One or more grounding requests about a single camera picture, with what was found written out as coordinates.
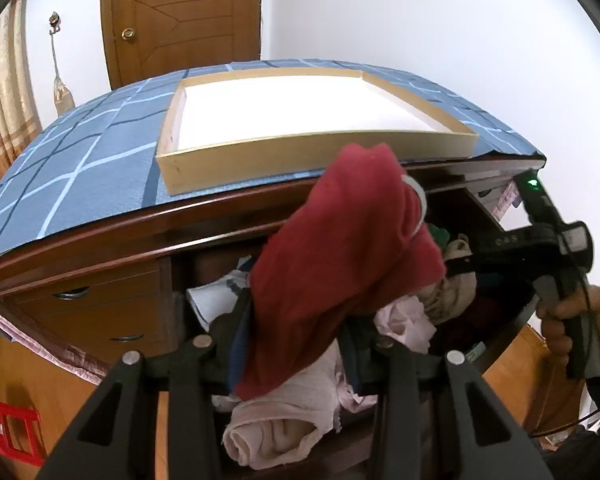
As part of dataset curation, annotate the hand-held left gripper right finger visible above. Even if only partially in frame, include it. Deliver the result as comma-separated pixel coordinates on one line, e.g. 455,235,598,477
340,322,556,480

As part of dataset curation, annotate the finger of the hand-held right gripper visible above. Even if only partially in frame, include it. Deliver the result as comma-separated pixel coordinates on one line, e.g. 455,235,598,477
441,254,534,282

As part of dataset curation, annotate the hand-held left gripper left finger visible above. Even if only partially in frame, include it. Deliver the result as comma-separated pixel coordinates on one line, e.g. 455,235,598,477
32,287,254,480

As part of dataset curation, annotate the beige underwear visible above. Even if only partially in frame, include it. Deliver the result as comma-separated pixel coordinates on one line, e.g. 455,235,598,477
420,239,479,326

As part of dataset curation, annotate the green underwear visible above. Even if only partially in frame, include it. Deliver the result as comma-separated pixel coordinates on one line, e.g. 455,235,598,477
426,224,452,247

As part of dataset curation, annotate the grey white underwear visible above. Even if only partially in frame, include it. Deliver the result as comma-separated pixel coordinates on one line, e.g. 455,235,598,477
186,255,254,333

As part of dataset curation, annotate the light pink ruffled underwear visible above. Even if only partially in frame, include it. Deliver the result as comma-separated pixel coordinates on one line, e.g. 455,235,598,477
374,294,438,356

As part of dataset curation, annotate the pale pink underwear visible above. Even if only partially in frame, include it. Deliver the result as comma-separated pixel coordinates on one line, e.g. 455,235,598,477
222,340,381,471

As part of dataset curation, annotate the wide wooden drawer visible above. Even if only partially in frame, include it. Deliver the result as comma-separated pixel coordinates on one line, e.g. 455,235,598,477
175,255,538,480

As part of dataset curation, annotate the dark red underwear grey waistband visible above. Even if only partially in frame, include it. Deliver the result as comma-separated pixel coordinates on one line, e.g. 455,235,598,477
232,142,448,401

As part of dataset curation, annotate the beige cardboard box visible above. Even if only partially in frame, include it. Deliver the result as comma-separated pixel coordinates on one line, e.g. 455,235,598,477
155,66,479,196

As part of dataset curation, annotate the maroon underwear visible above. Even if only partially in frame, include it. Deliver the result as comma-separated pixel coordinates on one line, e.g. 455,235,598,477
437,295,518,356

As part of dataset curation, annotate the small wooden drawer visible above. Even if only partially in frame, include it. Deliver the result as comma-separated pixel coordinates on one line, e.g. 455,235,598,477
42,305,165,358
15,267,162,321

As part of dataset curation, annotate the person's right hand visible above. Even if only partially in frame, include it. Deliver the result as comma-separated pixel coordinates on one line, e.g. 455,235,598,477
536,285,600,376

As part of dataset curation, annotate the pale paper bundle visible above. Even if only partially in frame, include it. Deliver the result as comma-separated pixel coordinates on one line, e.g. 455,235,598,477
472,179,523,222

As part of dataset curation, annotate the dark wooden desk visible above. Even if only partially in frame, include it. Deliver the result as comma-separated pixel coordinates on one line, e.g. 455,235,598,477
0,152,548,386

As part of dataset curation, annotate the pink cloth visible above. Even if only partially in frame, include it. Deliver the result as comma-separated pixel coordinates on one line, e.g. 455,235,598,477
0,302,108,386

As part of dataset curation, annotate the red plastic crate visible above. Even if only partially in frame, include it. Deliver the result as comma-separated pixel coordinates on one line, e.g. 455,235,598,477
0,394,43,461

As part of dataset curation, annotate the blue checked tablecloth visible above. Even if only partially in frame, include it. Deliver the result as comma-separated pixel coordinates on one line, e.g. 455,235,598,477
0,59,546,263

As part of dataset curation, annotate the curtain tassel tieback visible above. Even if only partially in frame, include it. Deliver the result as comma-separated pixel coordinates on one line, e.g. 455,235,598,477
47,10,77,116

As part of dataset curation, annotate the wooden door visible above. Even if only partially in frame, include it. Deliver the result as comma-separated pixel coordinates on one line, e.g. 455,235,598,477
100,0,265,90

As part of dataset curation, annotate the beige patterned curtain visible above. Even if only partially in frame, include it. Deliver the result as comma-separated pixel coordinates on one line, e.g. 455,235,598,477
0,0,43,206

